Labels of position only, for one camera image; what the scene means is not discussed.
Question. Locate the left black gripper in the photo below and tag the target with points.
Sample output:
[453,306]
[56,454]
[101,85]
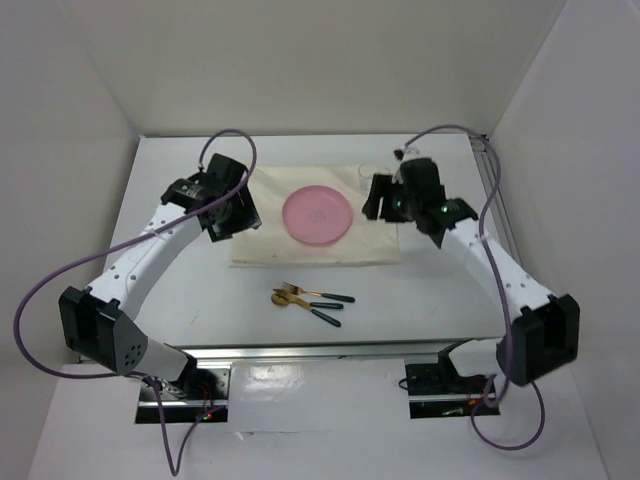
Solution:
[247,217]

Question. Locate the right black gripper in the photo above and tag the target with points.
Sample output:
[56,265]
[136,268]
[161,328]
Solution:
[379,190]

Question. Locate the cream cloth placemat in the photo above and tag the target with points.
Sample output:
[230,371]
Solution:
[364,243]

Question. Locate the clear drinking glass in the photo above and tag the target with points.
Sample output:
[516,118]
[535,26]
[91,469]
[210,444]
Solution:
[366,172]

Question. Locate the pink plate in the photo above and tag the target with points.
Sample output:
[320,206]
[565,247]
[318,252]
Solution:
[316,215]

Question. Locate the gold knife green handle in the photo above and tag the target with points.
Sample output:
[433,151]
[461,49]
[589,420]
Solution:
[326,318]

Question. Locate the gold spoon green handle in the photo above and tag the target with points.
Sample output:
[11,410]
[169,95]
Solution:
[282,300]

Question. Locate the gold fork green handle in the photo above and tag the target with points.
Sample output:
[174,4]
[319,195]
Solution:
[297,290]

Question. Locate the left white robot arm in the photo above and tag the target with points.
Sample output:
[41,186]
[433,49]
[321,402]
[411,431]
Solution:
[99,320]

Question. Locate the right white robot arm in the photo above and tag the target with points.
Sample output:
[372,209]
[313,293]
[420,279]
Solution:
[541,328]

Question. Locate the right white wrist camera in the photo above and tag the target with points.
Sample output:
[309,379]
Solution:
[403,154]

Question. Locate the front aluminium rail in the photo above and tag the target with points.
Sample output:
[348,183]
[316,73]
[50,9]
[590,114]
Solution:
[402,349]

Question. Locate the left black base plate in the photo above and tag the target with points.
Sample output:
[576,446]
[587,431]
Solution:
[206,399]

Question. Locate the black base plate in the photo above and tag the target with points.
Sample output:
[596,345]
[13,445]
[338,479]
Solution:
[436,391]
[206,399]

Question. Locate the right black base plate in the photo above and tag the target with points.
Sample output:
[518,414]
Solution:
[436,391]

